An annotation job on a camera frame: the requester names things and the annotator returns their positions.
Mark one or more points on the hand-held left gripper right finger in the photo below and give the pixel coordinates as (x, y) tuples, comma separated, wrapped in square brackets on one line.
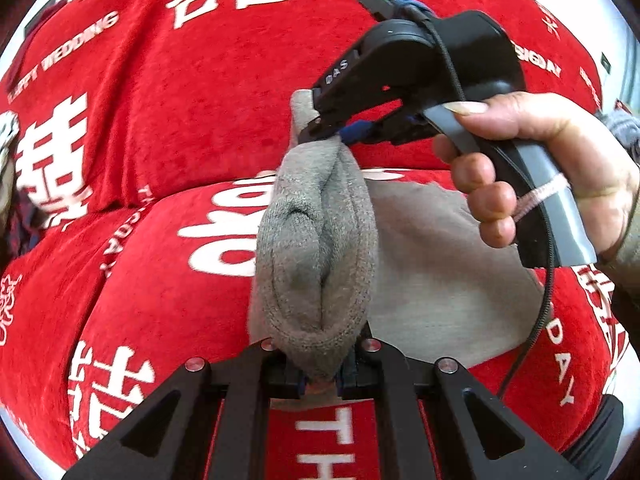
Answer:
[(361, 367)]

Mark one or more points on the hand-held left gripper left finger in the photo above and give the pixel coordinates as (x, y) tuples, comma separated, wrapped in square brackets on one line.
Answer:
[(280, 371)]

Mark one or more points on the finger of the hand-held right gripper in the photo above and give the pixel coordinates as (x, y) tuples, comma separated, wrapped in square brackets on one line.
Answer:
[(355, 133), (336, 112)]

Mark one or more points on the grey knit sweater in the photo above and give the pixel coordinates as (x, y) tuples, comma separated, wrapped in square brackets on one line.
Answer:
[(315, 260)]

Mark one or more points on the person's right forearm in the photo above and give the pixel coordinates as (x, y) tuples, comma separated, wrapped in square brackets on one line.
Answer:
[(627, 266)]

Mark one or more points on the person's right hand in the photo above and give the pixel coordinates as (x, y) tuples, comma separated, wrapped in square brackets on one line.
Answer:
[(580, 160)]

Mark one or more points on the red printed sofa cover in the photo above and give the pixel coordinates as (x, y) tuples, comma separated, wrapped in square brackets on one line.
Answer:
[(150, 110)]

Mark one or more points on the black garment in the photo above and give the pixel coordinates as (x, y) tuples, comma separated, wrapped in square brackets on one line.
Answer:
[(605, 435)]

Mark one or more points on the dark patterned cloth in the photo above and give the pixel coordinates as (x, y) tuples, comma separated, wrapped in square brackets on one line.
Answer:
[(12, 232)]

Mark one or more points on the white grey striped cloth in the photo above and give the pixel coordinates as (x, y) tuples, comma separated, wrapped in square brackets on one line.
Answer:
[(6, 135)]

